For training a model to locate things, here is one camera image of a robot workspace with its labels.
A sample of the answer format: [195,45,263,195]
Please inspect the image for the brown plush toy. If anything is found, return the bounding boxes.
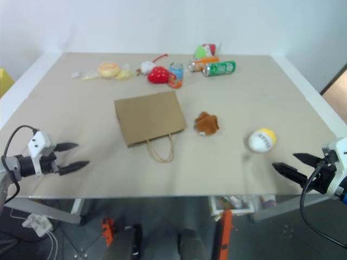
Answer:
[194,111,220,137]

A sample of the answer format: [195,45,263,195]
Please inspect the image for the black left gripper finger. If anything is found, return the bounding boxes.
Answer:
[55,142,79,153]
[58,161,91,177]

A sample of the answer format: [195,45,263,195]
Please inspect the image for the orange bar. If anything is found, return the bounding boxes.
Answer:
[216,209,234,260]

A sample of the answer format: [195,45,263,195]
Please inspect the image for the white plush with red cord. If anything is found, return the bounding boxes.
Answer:
[136,53,169,76]

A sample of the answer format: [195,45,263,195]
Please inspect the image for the white power strip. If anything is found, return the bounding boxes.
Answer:
[21,213,53,237]

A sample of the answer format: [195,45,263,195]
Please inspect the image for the white box with items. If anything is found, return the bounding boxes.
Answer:
[209,194,256,218]

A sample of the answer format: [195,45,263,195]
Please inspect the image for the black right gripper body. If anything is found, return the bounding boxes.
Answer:
[304,158,338,194]

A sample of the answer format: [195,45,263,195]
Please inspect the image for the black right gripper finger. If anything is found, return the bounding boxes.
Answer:
[272,162,309,188]
[292,153,325,168]

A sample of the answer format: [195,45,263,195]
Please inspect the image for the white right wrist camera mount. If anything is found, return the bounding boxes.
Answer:
[321,137,347,200]

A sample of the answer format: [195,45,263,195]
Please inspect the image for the yellow snack in clear wrapper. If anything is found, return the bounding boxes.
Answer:
[81,70,100,81]
[116,63,134,81]

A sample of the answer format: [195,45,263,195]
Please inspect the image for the white yellow egg toy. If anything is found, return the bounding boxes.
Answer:
[247,127,278,154]

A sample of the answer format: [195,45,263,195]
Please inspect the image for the orange doughnut toy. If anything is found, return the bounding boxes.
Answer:
[97,62,121,79]

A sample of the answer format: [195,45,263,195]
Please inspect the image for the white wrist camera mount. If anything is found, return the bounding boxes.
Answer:
[321,137,347,200]
[27,131,52,177]

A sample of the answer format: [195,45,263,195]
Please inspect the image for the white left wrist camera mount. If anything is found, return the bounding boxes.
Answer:
[27,131,52,177]

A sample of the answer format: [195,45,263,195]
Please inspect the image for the green drink can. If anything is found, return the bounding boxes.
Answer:
[202,60,237,77]

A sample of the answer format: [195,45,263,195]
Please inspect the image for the yellow bin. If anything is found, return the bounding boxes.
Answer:
[0,67,15,99]

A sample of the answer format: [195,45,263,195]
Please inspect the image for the red strawberry plush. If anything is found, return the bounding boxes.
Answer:
[147,66,170,84]

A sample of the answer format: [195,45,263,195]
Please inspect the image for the white cables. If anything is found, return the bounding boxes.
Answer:
[45,229,59,260]

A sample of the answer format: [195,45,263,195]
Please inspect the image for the brown paper bag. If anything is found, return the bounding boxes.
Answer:
[114,90,188,164]

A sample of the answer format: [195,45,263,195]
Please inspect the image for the dark rounded shape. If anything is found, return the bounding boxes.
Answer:
[105,224,143,260]
[177,228,211,260]

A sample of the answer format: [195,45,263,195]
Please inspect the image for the orange clamp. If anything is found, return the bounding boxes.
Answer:
[100,216,116,248]

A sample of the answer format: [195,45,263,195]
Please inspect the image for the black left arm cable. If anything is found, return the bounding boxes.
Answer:
[0,125,38,204]

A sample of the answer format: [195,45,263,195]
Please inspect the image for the blue and orange drink can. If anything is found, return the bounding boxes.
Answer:
[168,62,184,89]

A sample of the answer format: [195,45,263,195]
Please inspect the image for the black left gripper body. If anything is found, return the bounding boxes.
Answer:
[40,147,61,174]

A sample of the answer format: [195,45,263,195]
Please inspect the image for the brown board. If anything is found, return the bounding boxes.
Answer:
[320,63,347,115]

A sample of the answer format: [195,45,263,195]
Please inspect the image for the grey table frame beam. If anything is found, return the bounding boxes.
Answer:
[3,198,82,225]
[253,194,326,223]

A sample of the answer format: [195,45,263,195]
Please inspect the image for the green red snack pouch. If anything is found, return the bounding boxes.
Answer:
[193,43,218,59]

